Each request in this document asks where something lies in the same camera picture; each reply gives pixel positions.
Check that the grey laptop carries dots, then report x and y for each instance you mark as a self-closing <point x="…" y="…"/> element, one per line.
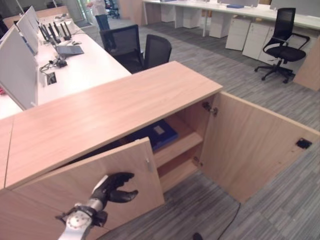
<point x="70" y="50"/>

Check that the wooden cabinet shelf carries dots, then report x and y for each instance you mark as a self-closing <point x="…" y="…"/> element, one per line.
<point x="180" y="147"/>

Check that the medium grey desk partition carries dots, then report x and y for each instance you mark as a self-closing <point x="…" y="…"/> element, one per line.
<point x="28" y="35"/>

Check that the black antenna router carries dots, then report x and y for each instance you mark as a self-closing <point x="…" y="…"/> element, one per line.
<point x="44" y="33"/>
<point x="55" y="35"/>
<point x="66" y="33"/>

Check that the person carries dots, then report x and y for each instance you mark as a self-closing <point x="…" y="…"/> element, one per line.
<point x="101" y="15"/>

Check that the wide black mesh office chair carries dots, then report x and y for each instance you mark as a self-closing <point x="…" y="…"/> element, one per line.
<point x="122" y="43"/>

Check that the black office chair with armrests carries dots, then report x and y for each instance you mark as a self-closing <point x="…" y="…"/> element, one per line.
<point x="283" y="51"/>

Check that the light wooden office cabinet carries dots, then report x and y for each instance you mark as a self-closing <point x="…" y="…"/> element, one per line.
<point x="112" y="105"/>

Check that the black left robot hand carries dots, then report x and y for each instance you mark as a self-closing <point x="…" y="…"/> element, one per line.
<point x="110" y="190"/>

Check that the white desk row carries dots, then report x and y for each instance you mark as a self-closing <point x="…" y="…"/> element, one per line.
<point x="225" y="10"/>

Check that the desk power socket box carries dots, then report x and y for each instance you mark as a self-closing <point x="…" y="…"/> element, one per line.
<point x="51" y="78"/>

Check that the small metal door hinge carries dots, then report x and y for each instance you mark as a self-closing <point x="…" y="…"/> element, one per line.
<point x="198" y="161"/>

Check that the white drawer pedestal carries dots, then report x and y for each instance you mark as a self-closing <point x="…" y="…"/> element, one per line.
<point x="219" y="26"/>
<point x="237" y="33"/>
<point x="256" y="41"/>

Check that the dark robot foot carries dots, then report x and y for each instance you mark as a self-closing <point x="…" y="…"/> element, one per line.
<point x="197" y="236"/>

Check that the large grey desk partition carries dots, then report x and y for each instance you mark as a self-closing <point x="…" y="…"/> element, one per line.
<point x="17" y="70"/>

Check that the blue folder with label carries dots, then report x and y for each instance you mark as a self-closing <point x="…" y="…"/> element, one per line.
<point x="162" y="136"/>

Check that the black door latch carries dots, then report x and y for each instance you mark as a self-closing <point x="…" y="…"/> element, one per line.
<point x="303" y="143"/>

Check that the long white office desk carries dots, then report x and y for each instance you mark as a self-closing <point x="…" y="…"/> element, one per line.
<point x="87" y="72"/>

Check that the large metal door hinge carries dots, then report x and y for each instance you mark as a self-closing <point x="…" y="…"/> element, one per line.
<point x="209" y="108"/>

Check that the wooden cabinet door with latch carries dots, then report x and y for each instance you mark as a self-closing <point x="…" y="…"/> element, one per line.
<point x="250" y="145"/>

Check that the narrow black mesh office chair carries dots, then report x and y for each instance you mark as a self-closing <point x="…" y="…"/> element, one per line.
<point x="156" y="51"/>

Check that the wooden side panel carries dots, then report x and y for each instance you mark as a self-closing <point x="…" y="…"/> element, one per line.
<point x="308" y="67"/>

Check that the distant black office chair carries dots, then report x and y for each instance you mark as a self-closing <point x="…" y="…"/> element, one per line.
<point x="112" y="7"/>

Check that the small grey desk partition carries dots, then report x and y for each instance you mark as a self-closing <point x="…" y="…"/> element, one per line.
<point x="32" y="15"/>

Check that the red object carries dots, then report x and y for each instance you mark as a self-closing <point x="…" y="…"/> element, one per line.
<point x="2" y="91"/>

